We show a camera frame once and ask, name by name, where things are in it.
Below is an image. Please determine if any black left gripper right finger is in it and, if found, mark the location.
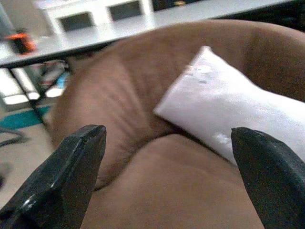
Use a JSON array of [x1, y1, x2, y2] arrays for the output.
[[230, 126, 305, 229]]

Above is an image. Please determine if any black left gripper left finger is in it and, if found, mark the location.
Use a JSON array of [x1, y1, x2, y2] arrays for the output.
[[0, 124, 107, 229]]

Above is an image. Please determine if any white pillow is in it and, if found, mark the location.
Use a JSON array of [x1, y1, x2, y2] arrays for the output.
[[152, 45, 305, 167]]

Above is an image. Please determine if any brown round sofa chair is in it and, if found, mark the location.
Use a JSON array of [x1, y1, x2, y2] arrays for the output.
[[50, 19, 305, 229]]

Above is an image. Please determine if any teal rug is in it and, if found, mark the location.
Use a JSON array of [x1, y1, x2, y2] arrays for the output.
[[0, 106, 52, 131]]

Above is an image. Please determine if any orange and black object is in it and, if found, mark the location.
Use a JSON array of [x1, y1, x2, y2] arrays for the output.
[[4, 30, 39, 56]]

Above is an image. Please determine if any white cabinet with dark openings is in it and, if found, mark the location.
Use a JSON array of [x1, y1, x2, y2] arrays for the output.
[[33, 0, 155, 36]]

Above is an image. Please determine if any grey table with black legs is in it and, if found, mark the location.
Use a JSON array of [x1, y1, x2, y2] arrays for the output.
[[0, 0, 305, 126]]

